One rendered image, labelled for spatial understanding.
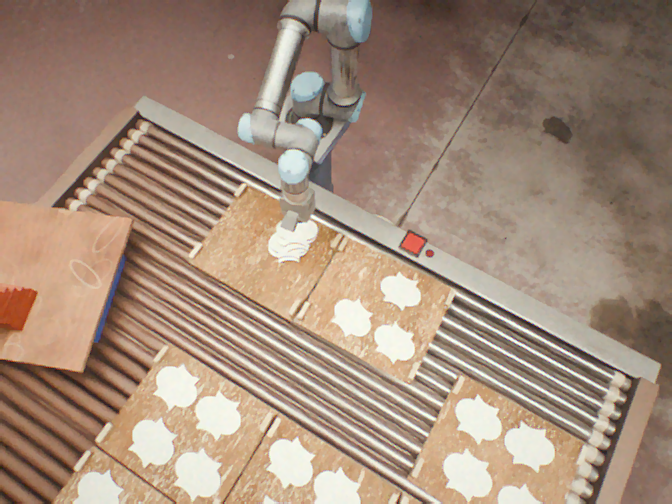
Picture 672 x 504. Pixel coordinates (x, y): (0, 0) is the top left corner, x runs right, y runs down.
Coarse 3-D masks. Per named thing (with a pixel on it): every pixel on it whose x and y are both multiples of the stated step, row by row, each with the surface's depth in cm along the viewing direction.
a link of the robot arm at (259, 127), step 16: (304, 0) 142; (288, 16) 143; (304, 16) 143; (288, 32) 143; (304, 32) 145; (288, 48) 142; (272, 64) 142; (288, 64) 142; (272, 80) 140; (288, 80) 143; (272, 96) 140; (256, 112) 139; (272, 112) 140; (240, 128) 139; (256, 128) 138; (272, 128) 138; (272, 144) 140
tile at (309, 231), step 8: (280, 224) 175; (304, 224) 175; (312, 224) 175; (280, 232) 173; (288, 232) 173; (296, 232) 173; (304, 232) 173; (312, 232) 173; (288, 240) 172; (296, 240) 172; (304, 240) 172
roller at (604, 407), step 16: (128, 144) 195; (144, 160) 195; (160, 160) 193; (176, 176) 191; (192, 176) 190; (208, 192) 188; (448, 320) 168; (464, 336) 168; (480, 336) 166; (496, 352) 165; (512, 352) 164; (528, 368) 163; (544, 368) 163; (560, 384) 161; (592, 400) 159; (608, 416) 158
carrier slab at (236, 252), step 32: (256, 192) 185; (224, 224) 180; (256, 224) 180; (320, 224) 180; (224, 256) 176; (256, 256) 176; (320, 256) 176; (256, 288) 171; (288, 288) 171; (288, 320) 168
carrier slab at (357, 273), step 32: (352, 256) 176; (384, 256) 176; (320, 288) 171; (352, 288) 171; (448, 288) 171; (320, 320) 167; (384, 320) 167; (416, 320) 167; (352, 352) 163; (416, 352) 163
